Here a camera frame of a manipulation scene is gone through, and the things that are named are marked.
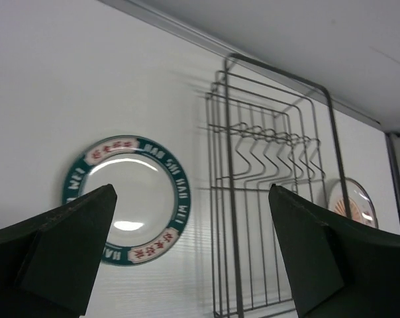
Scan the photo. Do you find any red patterned glass plate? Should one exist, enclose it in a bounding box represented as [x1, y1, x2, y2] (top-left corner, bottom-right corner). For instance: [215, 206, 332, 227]
[328, 178, 379, 229]

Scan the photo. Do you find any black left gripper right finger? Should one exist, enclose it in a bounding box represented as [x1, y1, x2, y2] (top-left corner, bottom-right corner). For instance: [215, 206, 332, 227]
[268, 184, 400, 317]

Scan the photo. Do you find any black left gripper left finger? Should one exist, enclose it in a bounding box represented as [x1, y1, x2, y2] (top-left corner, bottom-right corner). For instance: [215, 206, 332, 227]
[0, 184, 117, 316]

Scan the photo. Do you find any green rimmed white plate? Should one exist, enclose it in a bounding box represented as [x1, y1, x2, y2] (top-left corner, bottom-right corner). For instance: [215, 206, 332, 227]
[62, 135, 191, 266]

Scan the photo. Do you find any wire dish rack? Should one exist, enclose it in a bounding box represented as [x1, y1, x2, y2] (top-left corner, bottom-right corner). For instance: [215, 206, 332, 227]
[205, 53, 345, 317]

